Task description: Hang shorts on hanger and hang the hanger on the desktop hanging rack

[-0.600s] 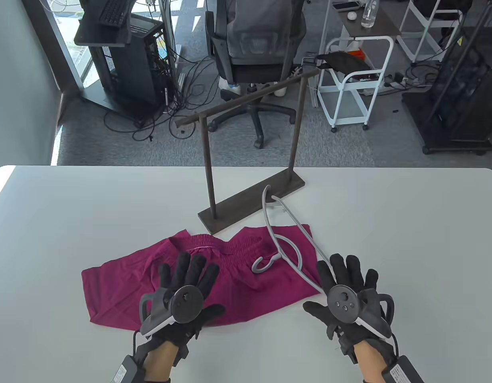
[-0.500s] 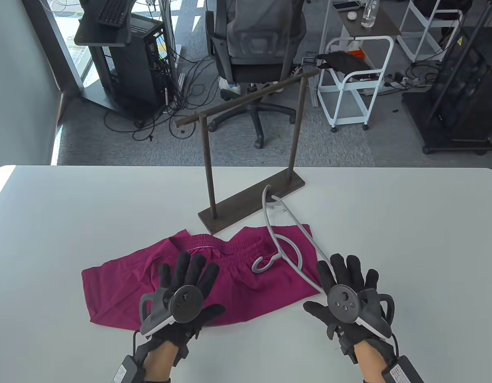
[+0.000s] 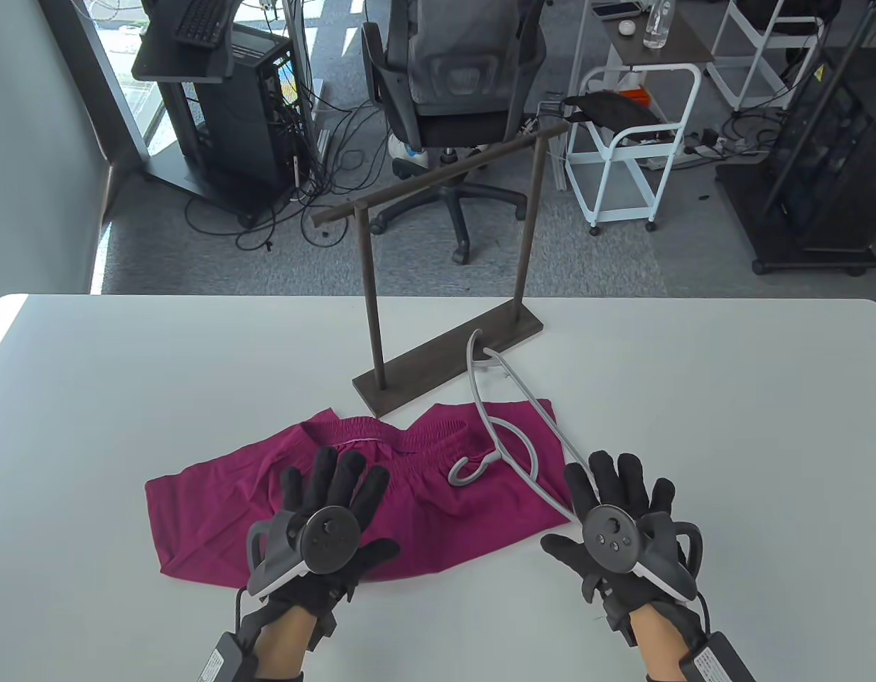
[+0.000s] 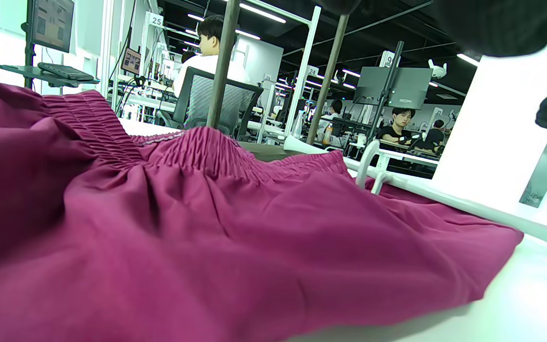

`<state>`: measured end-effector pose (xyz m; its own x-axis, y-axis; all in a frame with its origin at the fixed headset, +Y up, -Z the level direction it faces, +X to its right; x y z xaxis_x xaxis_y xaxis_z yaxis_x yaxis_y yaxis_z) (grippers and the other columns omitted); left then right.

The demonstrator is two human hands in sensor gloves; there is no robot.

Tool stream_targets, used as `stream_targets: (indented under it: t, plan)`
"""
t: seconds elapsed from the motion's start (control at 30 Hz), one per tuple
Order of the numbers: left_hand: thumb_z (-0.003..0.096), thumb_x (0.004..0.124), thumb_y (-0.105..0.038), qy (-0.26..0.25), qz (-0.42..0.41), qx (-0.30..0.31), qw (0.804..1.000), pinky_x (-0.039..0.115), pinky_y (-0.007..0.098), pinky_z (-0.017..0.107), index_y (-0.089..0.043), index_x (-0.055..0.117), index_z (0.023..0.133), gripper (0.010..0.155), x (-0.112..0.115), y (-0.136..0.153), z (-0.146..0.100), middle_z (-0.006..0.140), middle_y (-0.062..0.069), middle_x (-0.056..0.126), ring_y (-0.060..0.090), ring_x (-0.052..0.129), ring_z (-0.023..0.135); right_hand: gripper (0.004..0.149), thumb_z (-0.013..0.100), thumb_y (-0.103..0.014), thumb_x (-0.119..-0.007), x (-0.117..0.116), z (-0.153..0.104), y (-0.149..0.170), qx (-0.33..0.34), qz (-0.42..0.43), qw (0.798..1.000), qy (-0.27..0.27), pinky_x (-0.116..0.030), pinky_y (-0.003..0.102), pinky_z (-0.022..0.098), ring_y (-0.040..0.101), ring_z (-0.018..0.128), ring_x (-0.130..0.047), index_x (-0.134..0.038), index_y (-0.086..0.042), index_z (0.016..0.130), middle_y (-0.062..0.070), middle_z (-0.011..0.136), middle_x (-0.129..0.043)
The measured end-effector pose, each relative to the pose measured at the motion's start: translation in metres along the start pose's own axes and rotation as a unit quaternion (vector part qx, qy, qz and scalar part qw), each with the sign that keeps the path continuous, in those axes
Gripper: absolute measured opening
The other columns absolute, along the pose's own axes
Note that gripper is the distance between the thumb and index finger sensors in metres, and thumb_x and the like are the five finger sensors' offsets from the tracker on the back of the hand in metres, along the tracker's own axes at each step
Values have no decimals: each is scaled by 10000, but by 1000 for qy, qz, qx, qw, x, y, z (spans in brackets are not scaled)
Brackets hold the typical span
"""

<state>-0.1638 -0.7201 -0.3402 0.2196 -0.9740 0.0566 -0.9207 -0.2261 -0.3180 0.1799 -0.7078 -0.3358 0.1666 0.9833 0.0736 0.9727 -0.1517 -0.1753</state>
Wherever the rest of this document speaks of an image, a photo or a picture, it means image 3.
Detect person's left hand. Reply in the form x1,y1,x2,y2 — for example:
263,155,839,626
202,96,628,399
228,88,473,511
246,446,401,640

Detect person's right hand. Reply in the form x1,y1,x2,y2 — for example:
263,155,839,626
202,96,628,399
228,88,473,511
541,450,701,633

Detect person's right forearm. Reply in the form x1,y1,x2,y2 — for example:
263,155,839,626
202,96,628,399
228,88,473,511
628,607,688,682

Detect person's left forearm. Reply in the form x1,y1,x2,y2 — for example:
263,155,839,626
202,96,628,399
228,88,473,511
255,604,318,682

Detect grey controller on right glove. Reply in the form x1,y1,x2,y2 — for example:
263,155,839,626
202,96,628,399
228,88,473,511
581,504,703,602

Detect grey controller on glove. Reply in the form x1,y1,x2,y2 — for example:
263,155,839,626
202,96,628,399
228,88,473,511
247,506,364,597
581,504,703,602

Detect grey controller on left glove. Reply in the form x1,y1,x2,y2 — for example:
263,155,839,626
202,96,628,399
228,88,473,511
247,506,364,597

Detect magenta shorts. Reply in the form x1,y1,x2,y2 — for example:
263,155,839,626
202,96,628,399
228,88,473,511
145,398,573,589

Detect grey clothes hanger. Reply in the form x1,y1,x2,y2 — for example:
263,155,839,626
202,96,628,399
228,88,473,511
448,328,596,525

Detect dark wooden clothes rack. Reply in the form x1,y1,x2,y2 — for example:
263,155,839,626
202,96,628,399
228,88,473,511
311,119,569,418

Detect white rolling cart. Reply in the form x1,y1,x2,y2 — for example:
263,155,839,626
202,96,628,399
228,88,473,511
563,64,703,236

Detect white power strip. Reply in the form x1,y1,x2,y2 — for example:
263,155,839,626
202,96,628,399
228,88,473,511
683,128,728,158

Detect black rolling equipment rack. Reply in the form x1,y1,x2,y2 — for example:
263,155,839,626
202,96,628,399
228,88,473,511
715,0,876,277

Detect black bag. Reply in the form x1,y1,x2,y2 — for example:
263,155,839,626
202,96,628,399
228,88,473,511
566,91,656,133

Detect black computer tower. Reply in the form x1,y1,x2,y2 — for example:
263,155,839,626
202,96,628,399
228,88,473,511
164,32,298,214

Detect grey office chair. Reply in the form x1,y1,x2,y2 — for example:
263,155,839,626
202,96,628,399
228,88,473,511
359,0,549,265

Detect brown side table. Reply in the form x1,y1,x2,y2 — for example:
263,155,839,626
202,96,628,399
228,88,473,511
590,0,715,69

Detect black standing desk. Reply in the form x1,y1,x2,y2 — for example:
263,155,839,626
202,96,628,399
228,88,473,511
131,0,296,214

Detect clear plastic bottle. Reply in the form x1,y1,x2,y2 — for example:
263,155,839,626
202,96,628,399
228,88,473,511
643,0,676,50

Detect black keyboard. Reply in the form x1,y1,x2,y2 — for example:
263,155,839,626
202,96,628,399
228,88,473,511
173,0,233,48

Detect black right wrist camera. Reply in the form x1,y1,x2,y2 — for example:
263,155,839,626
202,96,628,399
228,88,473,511
678,632,756,682

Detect black floor cables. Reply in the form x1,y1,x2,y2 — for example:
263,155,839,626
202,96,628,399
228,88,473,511
185,75,390,253

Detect white metal frame cart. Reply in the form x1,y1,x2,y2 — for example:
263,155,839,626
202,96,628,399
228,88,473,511
704,0,823,112

